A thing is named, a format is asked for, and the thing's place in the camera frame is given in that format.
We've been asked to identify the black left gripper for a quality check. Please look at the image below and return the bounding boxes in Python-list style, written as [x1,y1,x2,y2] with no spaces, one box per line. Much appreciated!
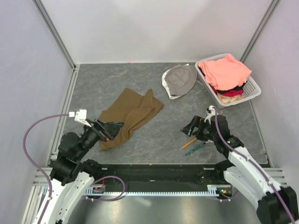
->
[76,117,125,159]

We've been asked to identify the grey slotted cable duct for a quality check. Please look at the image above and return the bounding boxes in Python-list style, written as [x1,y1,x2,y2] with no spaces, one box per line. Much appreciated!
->
[83,185,233,197]

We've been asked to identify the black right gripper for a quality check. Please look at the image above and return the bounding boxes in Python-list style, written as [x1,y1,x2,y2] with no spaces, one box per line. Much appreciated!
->
[180,115,218,141]

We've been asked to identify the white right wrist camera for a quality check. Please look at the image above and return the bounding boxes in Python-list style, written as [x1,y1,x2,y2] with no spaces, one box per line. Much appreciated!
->
[204,105,220,124]

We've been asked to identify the spoon with green handle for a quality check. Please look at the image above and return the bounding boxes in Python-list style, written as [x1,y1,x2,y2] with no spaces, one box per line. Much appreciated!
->
[185,142,207,156]

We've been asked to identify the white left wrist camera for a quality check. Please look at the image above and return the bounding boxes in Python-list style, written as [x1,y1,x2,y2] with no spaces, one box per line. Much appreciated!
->
[68,109,90,126]

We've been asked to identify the orange plastic fork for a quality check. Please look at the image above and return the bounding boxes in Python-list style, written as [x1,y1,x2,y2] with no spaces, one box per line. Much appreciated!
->
[180,138,197,149]

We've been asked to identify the red and dark clothes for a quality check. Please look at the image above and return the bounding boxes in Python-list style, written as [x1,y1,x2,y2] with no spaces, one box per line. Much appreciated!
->
[211,83,245,104]

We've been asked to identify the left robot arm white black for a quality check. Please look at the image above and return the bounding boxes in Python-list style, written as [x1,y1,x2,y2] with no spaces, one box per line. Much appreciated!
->
[34,119,124,224]

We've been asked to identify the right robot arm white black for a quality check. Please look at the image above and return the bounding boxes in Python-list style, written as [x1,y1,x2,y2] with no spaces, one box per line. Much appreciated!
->
[181,115,299,224]

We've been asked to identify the grey bucket hat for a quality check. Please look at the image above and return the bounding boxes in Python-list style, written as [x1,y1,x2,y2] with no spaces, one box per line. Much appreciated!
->
[161,64,198,100]

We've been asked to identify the white plastic laundry basket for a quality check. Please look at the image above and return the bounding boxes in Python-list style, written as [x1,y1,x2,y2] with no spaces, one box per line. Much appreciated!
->
[195,53,261,109]

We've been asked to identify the brown cloth napkin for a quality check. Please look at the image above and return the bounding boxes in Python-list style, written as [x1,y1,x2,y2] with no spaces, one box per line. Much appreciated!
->
[99,88,164,151]

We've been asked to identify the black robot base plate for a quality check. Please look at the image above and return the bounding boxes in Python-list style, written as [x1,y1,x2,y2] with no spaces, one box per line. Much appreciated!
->
[96,164,227,185]

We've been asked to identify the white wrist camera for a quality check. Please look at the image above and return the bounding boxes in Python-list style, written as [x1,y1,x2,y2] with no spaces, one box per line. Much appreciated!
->
[204,105,220,124]
[68,109,90,126]

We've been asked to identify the salmon pink folded garment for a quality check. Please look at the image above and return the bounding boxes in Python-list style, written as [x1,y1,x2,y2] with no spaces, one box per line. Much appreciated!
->
[198,54,252,91]

